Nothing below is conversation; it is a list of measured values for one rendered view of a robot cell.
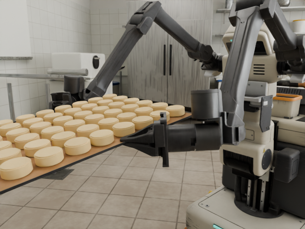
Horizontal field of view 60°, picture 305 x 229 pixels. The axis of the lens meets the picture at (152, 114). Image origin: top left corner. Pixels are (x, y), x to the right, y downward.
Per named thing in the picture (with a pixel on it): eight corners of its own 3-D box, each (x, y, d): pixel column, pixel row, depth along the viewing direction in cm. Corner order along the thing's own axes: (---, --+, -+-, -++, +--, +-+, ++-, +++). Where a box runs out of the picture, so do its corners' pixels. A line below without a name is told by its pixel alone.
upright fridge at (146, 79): (206, 115, 534) (211, 7, 491) (207, 126, 447) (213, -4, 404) (138, 112, 557) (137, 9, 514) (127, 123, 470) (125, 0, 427)
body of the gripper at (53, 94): (49, 93, 89) (57, 89, 96) (54, 122, 91) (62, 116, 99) (68, 92, 88) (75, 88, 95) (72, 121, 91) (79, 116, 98)
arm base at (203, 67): (226, 57, 138) (207, 57, 147) (219, 47, 133) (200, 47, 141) (219, 70, 136) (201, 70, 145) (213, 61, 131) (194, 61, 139)
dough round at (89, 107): (80, 111, 82) (79, 105, 82) (95, 108, 84) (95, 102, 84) (83, 115, 78) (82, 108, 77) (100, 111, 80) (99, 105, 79)
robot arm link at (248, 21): (277, 1, 72) (239, 12, 79) (271, -15, 68) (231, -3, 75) (248, 150, 58) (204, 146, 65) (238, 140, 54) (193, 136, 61)
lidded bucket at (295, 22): (303, 33, 475) (305, 21, 470) (309, 32, 451) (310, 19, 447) (289, 33, 478) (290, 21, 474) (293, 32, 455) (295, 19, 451)
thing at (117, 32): (134, 75, 547) (134, 25, 526) (134, 76, 541) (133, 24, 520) (115, 75, 554) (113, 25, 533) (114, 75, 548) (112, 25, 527)
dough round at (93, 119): (107, 124, 68) (106, 116, 67) (88, 128, 66) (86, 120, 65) (101, 119, 72) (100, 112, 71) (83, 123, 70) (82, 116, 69)
